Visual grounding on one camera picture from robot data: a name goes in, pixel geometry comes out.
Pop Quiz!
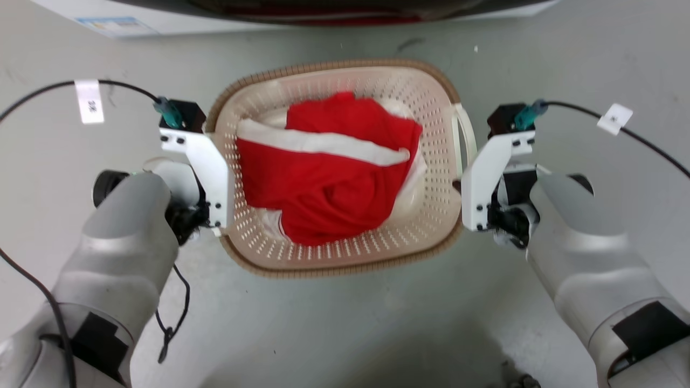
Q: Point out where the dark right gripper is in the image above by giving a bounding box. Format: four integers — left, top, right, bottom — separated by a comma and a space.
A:
487, 170, 540, 250

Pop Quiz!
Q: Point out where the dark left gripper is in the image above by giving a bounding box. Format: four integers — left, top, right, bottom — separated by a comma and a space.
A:
164, 181, 212, 246

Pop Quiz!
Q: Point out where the beige plastic laundry basket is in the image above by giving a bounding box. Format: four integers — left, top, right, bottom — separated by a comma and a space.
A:
205, 59, 478, 279

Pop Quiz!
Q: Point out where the red garment with white stripe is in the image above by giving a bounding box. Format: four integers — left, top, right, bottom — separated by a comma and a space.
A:
236, 92, 424, 247

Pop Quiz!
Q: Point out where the blue white energy label sticker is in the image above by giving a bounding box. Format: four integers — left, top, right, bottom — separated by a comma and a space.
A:
75, 16, 158, 38

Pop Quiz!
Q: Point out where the white washing machine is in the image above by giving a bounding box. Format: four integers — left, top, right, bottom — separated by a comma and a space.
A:
30, 0, 562, 39

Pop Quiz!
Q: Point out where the white right camera mount bracket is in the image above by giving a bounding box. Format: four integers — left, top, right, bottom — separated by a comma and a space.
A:
461, 129, 537, 232

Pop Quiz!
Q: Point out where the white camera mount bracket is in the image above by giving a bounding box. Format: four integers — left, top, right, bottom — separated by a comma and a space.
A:
461, 129, 537, 232
159, 127, 236, 238

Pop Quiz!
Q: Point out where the white left camera mount bracket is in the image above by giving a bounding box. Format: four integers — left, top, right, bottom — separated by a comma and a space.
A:
159, 127, 236, 238

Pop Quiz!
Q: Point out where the thin black dangling cable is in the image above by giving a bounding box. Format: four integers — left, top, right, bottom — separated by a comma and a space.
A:
155, 263, 191, 364

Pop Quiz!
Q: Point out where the white right cable tag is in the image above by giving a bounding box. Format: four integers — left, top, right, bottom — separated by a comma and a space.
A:
597, 103, 634, 136

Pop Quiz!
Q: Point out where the white cable tag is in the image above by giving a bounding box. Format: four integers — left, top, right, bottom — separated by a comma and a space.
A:
74, 79, 105, 125
597, 103, 634, 136

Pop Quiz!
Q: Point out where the white left cable tag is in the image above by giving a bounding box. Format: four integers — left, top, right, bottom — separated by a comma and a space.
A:
74, 79, 105, 125

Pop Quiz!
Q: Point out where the black right camera cable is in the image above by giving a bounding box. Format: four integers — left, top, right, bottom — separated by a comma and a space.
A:
514, 99, 690, 179

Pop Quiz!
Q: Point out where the black camera cable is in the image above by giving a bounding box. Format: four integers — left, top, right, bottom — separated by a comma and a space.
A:
514, 99, 690, 179
0, 79, 184, 130

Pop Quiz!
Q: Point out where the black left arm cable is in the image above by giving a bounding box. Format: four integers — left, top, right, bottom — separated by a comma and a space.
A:
0, 247, 77, 388

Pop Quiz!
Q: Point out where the black left camera cable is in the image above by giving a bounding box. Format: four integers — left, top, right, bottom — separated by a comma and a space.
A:
0, 79, 184, 130

